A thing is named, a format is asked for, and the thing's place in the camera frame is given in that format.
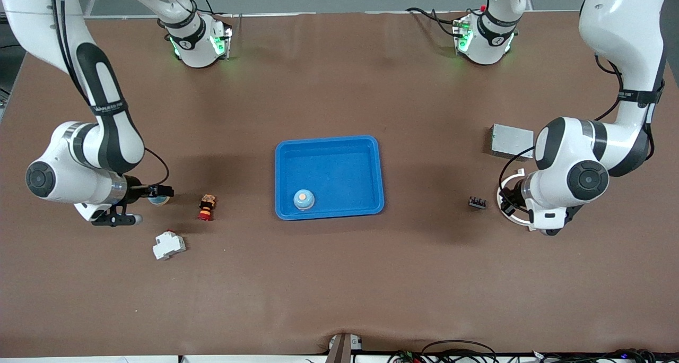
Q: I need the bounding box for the red orange push button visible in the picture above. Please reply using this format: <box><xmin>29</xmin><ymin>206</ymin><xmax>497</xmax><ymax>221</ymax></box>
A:
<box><xmin>197</xmin><ymin>194</ymin><xmax>217</xmax><ymax>221</ymax></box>

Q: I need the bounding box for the white circuit breaker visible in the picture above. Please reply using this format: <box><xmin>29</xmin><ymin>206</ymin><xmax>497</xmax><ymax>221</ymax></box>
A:
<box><xmin>152</xmin><ymin>230</ymin><xmax>187</xmax><ymax>261</ymax></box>

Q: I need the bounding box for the grey metal box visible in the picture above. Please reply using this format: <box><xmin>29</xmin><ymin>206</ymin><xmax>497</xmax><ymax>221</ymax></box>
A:
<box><xmin>489</xmin><ymin>123</ymin><xmax>535</xmax><ymax>161</ymax></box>

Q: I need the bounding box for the blue plastic tray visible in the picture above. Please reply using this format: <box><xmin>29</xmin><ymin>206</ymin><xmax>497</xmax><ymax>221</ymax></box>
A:
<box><xmin>274</xmin><ymin>135</ymin><xmax>385</xmax><ymax>221</ymax></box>

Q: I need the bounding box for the brown table cover sheet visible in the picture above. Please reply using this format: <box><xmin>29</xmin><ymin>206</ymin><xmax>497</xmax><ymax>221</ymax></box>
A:
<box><xmin>0</xmin><ymin>10</ymin><xmax>679</xmax><ymax>358</ymax></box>

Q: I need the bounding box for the white half-ring bracket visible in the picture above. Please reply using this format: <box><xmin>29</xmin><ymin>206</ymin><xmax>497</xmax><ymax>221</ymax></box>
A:
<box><xmin>497</xmin><ymin>168</ymin><xmax>533</xmax><ymax>227</ymax></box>

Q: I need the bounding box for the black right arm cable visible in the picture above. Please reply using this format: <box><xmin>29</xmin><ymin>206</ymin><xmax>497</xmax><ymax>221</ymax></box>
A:
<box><xmin>50</xmin><ymin>0</ymin><xmax>170</xmax><ymax>189</ymax></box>

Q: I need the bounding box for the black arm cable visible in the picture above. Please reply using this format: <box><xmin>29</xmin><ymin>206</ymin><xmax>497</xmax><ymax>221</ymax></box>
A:
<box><xmin>50</xmin><ymin>0</ymin><xmax>170</xmax><ymax>189</ymax></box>
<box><xmin>498</xmin><ymin>55</ymin><xmax>664</xmax><ymax>215</ymax></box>

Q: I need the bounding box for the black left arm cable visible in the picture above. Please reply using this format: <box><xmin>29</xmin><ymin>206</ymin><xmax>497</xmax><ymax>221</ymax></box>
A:
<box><xmin>498</xmin><ymin>55</ymin><xmax>664</xmax><ymax>215</ymax></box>

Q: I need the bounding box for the black looped cable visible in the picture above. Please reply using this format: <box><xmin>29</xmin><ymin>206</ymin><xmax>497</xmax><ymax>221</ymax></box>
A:
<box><xmin>421</xmin><ymin>340</ymin><xmax>498</xmax><ymax>363</ymax></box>

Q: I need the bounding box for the black base cable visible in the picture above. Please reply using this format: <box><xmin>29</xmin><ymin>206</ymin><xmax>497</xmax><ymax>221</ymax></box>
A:
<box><xmin>405</xmin><ymin>6</ymin><xmax>463</xmax><ymax>38</ymax></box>
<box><xmin>197</xmin><ymin>0</ymin><xmax>235</xmax><ymax>20</ymax></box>

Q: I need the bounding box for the grey clamp bracket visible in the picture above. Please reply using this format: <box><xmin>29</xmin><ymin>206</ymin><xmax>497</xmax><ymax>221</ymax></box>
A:
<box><xmin>326</xmin><ymin>332</ymin><xmax>364</xmax><ymax>363</ymax></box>

